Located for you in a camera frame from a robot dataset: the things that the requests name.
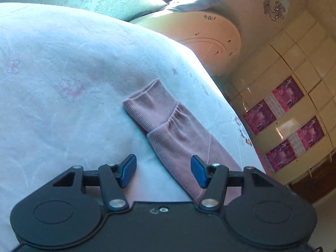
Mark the pink ribbed knit sweater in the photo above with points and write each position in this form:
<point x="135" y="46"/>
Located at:
<point x="168" y="136"/>

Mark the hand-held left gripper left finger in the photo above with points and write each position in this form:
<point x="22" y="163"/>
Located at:
<point x="129" y="169"/>

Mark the dark brown wooden door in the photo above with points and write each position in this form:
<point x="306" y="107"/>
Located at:
<point x="315" y="181"/>

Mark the floral print quilt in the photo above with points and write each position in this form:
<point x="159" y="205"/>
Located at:
<point x="65" y="110"/>

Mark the cream wardrobe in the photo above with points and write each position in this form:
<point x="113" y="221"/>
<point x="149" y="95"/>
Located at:
<point x="294" y="55"/>

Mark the crystal ceiling lamp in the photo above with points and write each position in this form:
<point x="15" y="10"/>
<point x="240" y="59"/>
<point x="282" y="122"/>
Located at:
<point x="277" y="8"/>

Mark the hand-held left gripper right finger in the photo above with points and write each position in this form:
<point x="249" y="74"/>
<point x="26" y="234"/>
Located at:
<point x="198" y="172"/>

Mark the round peach panel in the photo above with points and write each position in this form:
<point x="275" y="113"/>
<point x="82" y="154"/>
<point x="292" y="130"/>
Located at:
<point x="210" y="44"/>

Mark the purple wall calendar poster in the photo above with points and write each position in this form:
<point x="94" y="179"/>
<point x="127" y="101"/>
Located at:
<point x="273" y="105"/>
<point x="294" y="144"/>

